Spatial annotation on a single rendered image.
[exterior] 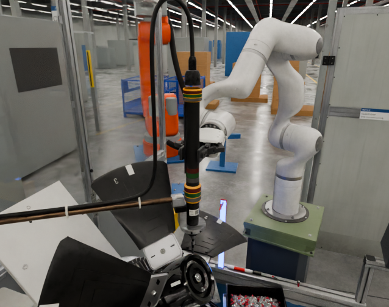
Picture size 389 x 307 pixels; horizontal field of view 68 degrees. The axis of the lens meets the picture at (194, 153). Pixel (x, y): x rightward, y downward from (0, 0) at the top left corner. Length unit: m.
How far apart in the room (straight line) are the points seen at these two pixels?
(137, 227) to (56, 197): 0.28
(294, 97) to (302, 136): 0.17
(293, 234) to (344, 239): 1.62
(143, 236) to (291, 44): 0.77
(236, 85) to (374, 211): 2.08
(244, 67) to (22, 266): 0.81
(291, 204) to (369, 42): 1.42
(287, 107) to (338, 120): 1.29
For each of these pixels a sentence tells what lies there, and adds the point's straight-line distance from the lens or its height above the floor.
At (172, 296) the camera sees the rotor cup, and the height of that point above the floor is 1.20.
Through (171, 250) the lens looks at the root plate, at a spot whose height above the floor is 1.25.
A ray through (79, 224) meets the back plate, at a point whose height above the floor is 1.25.
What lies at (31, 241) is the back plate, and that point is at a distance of 0.87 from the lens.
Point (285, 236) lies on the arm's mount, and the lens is 1.33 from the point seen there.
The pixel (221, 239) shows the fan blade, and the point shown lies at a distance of 0.97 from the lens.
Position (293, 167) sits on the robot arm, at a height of 1.26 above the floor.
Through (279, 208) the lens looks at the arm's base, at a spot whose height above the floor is 1.05.
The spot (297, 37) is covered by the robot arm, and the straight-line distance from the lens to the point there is 1.10.
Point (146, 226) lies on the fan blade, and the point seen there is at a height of 1.30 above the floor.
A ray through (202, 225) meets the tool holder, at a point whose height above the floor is 1.31.
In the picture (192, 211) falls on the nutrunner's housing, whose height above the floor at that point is 1.35.
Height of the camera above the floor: 1.75
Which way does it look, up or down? 21 degrees down
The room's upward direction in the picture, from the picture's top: straight up
